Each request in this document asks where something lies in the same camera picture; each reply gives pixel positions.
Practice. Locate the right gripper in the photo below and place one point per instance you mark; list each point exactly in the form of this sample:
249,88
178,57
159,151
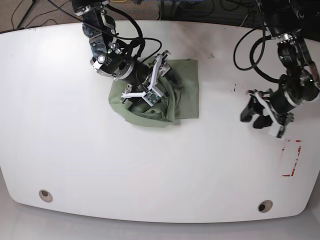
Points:
159,69

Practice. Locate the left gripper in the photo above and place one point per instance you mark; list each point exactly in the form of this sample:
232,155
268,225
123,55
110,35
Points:
272,107

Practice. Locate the green t-shirt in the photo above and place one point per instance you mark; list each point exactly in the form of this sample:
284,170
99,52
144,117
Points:
180,101

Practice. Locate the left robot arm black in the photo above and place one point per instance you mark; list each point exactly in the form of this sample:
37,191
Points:
300,83

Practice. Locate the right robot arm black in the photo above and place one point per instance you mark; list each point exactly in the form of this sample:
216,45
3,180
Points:
112,57

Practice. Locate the red tape rectangle marking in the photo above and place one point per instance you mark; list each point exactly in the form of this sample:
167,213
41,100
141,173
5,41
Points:
289,157

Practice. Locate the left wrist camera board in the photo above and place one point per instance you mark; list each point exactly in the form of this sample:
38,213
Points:
277,130

